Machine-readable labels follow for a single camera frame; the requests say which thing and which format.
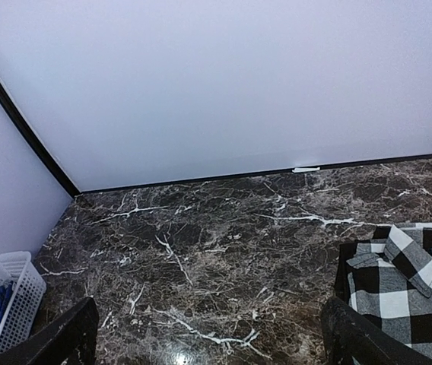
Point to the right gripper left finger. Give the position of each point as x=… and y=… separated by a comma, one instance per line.
x=70, y=339

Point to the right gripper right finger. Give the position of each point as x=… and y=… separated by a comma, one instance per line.
x=349, y=338

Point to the black white plaid shirt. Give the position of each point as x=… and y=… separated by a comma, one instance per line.
x=388, y=280

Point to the grey plastic laundry basket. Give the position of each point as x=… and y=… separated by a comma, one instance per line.
x=28, y=290

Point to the left black frame post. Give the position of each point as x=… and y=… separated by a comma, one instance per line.
x=35, y=144

